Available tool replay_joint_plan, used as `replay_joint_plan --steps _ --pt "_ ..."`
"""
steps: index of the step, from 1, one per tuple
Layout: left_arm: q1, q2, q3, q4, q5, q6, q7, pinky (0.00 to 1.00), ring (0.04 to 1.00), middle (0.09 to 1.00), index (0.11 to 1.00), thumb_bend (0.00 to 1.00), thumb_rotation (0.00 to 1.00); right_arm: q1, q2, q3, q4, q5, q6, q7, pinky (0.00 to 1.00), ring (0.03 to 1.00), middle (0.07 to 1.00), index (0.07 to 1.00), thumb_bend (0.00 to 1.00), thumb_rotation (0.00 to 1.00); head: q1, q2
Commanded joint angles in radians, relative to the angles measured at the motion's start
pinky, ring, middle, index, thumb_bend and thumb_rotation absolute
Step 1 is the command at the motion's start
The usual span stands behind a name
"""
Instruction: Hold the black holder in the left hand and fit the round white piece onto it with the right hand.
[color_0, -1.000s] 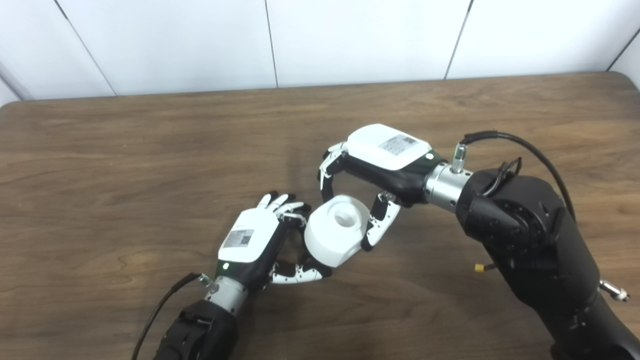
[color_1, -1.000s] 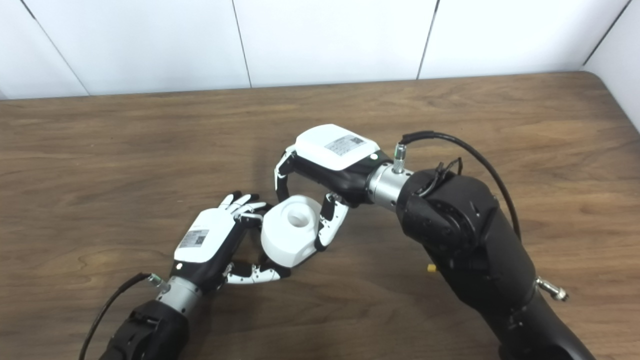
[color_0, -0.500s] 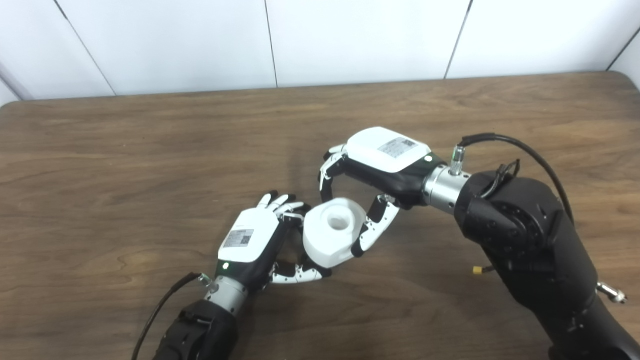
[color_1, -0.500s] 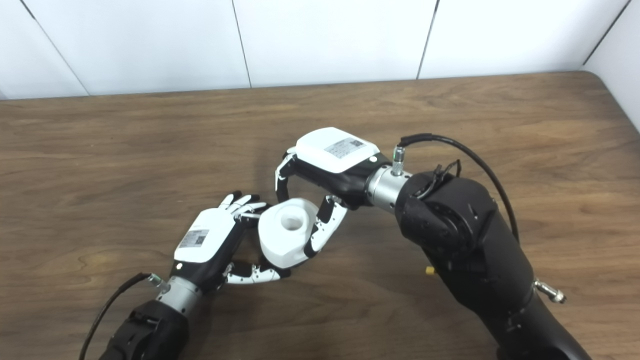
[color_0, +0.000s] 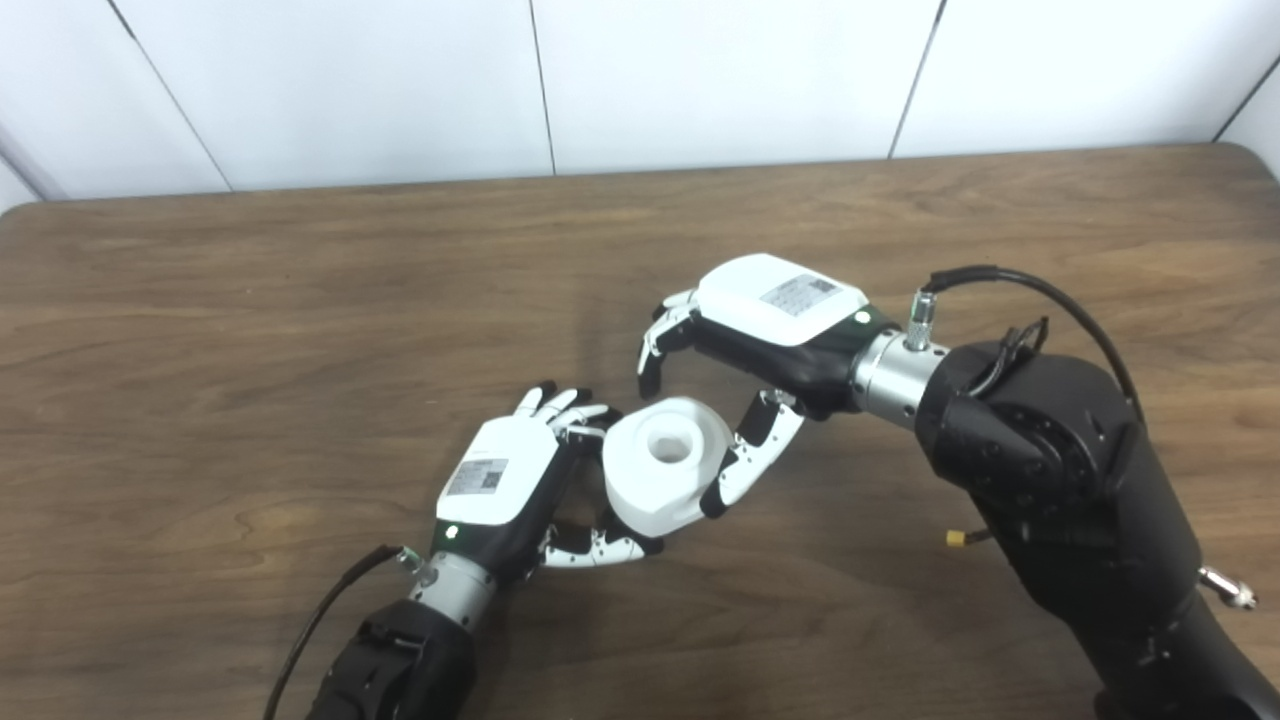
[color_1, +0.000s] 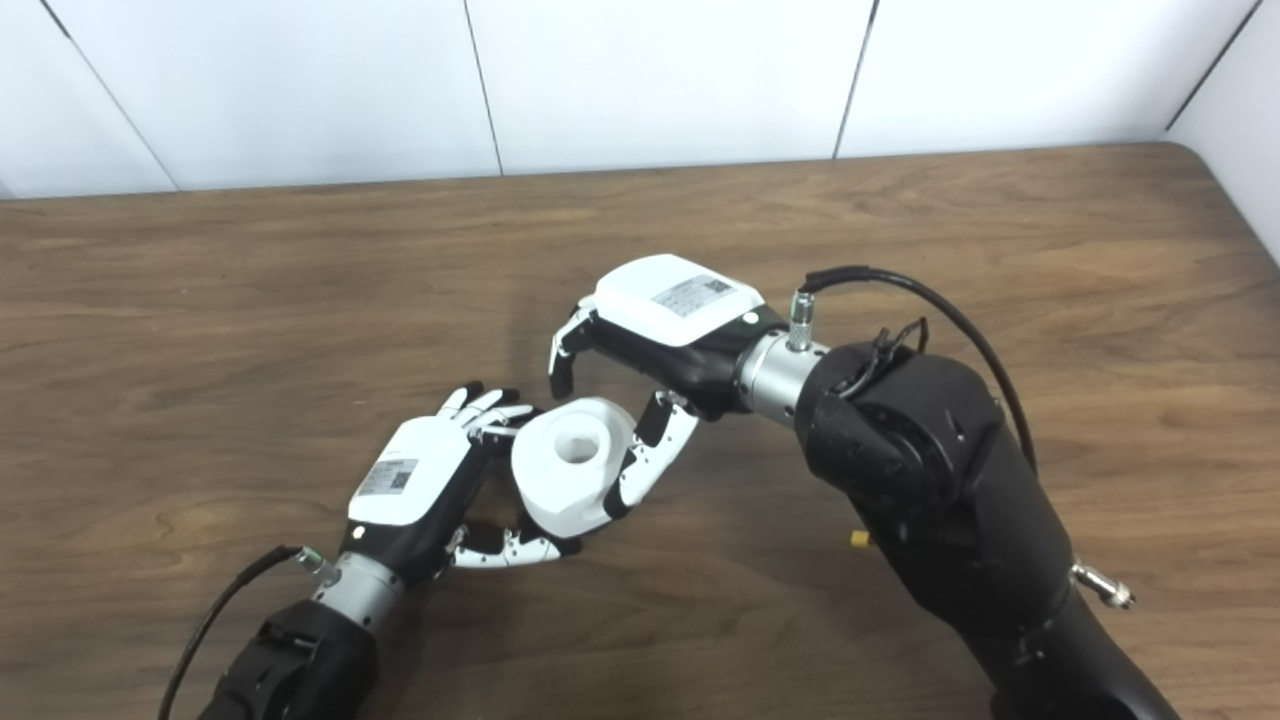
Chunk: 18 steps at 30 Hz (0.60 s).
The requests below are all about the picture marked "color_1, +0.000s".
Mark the round white piece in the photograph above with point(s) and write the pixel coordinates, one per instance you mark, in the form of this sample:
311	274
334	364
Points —
560	490

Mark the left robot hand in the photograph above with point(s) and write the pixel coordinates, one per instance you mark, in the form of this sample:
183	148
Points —
415	475

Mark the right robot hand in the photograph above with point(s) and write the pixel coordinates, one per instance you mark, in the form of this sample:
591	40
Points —
670	310

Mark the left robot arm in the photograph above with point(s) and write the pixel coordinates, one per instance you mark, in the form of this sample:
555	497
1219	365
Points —
300	660

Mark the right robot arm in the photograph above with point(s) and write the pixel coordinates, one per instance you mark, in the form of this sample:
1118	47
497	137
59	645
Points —
950	480

